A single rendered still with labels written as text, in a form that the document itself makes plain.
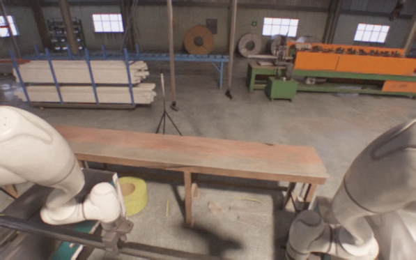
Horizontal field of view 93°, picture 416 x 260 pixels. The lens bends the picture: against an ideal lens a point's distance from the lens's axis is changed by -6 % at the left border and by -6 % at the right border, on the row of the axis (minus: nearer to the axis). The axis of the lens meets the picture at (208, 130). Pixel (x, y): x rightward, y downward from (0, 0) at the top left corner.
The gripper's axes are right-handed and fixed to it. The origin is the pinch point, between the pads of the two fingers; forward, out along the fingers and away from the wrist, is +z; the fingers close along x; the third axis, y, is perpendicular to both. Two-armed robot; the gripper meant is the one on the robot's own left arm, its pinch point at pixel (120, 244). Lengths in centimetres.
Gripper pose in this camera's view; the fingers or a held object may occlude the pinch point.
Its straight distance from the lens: 122.5
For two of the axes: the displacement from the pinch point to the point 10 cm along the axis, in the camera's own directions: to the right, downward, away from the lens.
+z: -0.3, 8.8, 4.8
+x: -1.5, 4.7, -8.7
